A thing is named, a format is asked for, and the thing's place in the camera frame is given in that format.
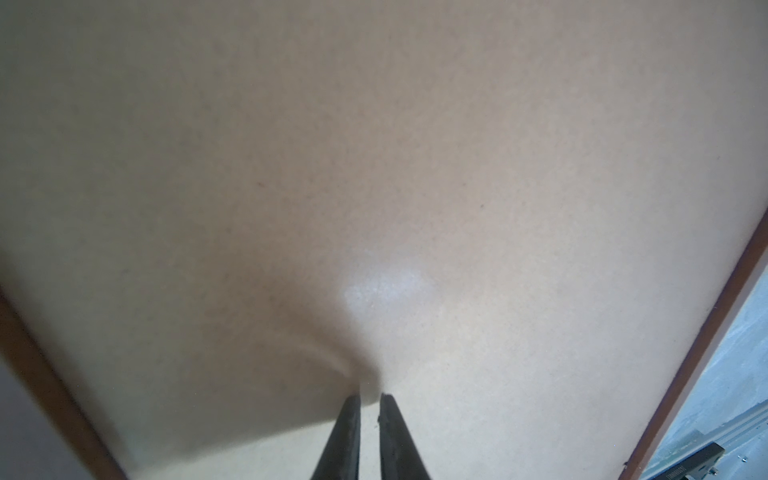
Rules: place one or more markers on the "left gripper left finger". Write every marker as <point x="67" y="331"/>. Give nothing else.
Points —
<point x="341" y="455"/>

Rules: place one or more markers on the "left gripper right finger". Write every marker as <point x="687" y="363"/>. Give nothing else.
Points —
<point x="399" y="456"/>

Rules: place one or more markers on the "brown backing board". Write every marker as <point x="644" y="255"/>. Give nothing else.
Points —
<point x="221" y="218"/>

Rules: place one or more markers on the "brown wooden picture frame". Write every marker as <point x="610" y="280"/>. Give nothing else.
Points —
<point x="49" y="394"/>

